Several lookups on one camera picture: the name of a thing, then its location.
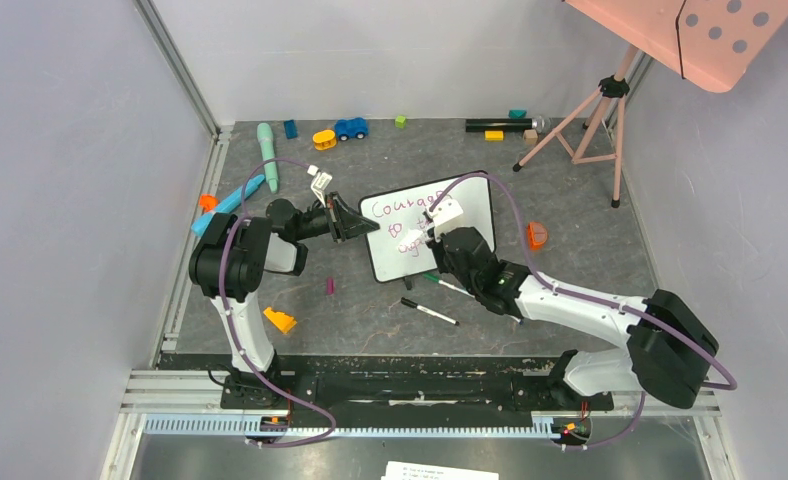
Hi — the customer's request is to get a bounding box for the white whiteboard black frame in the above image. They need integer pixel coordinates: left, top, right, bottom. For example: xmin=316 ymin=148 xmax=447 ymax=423
xmin=358 ymin=177 xmax=496 ymax=283

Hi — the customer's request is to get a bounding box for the mint green toy crayon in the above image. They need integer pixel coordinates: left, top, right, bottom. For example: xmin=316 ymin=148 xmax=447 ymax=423
xmin=256 ymin=122 xmax=279 ymax=193

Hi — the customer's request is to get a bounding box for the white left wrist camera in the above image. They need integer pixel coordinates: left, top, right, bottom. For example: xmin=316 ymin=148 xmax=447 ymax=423
xmin=307 ymin=165 xmax=333 ymax=205

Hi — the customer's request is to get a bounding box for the beige wooden cube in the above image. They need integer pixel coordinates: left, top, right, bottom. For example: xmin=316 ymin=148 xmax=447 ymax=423
xmin=522 ymin=129 xmax=540 ymax=146

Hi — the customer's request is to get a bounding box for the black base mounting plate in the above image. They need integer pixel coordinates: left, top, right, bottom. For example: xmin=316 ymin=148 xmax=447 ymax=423
xmin=220 ymin=355 xmax=614 ymax=429

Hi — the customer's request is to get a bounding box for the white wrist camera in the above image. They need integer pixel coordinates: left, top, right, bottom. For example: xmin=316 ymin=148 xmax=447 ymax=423
xmin=307 ymin=165 xmax=333 ymax=205
xmin=424 ymin=198 xmax=466 ymax=244

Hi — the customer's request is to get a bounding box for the pink music stand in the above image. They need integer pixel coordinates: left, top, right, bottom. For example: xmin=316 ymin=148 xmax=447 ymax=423
xmin=513 ymin=0 xmax=788 ymax=208

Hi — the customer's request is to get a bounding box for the white printed paper sheet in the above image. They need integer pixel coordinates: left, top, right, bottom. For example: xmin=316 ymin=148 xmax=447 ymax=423
xmin=381 ymin=461 xmax=500 ymax=480

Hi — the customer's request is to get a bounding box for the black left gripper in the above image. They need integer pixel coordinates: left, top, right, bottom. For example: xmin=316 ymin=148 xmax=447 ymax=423
xmin=292 ymin=191 xmax=380 ymax=243

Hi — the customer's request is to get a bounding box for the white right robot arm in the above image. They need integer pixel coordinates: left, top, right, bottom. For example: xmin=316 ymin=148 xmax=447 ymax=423
xmin=428 ymin=227 xmax=719 ymax=409

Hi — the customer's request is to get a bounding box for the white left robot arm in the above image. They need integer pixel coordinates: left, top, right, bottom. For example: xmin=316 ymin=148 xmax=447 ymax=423
xmin=189 ymin=192 xmax=379 ymax=408

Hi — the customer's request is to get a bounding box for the orange wedge block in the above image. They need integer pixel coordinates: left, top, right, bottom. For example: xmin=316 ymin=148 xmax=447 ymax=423
xmin=263 ymin=307 xmax=297 ymax=335

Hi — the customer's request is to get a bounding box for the blue toy crayon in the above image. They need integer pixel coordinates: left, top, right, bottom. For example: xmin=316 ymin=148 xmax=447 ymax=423
xmin=191 ymin=175 xmax=265 ymax=237

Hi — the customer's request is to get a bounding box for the white slotted cable duct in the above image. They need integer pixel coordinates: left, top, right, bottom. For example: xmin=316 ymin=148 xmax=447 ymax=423
xmin=143 ymin=413 xmax=564 ymax=441

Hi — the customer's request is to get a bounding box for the black whiteboard marker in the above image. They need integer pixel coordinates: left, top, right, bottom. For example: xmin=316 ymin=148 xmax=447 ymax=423
xmin=400 ymin=297 xmax=460 ymax=326

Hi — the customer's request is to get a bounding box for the teal block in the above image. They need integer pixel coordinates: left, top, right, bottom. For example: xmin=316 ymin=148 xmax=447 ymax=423
xmin=508 ymin=109 xmax=527 ymax=119

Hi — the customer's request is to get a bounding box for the green whiteboard marker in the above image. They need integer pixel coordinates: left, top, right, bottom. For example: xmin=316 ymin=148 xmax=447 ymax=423
xmin=422 ymin=273 xmax=473 ymax=297

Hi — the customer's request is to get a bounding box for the yellow orange oval toy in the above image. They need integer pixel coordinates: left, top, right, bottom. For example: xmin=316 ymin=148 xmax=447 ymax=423
xmin=312 ymin=129 xmax=338 ymax=151

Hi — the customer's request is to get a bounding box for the blue toy car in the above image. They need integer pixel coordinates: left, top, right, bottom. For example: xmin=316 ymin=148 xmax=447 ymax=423
xmin=334 ymin=117 xmax=369 ymax=142

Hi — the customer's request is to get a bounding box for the dark blue block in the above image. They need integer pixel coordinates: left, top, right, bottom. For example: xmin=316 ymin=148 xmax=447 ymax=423
xmin=283 ymin=119 xmax=299 ymax=139

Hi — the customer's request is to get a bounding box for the yellow rectangular block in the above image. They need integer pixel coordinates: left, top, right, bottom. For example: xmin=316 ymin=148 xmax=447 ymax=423
xmin=484 ymin=130 xmax=505 ymax=142

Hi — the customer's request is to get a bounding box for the orange semicircle toy piece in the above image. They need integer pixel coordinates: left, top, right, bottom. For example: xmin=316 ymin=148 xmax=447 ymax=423
xmin=527 ymin=222 xmax=549 ymax=251

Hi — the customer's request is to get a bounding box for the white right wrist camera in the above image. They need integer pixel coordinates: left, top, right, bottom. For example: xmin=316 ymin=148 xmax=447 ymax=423
xmin=424 ymin=198 xmax=466 ymax=244

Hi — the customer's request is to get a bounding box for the small orange toy piece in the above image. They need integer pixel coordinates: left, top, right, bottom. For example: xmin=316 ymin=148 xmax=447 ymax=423
xmin=198 ymin=194 xmax=219 ymax=213

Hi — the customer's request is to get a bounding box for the black cylinder tube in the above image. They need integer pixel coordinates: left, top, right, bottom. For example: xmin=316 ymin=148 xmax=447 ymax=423
xmin=465 ymin=118 xmax=537 ymax=133

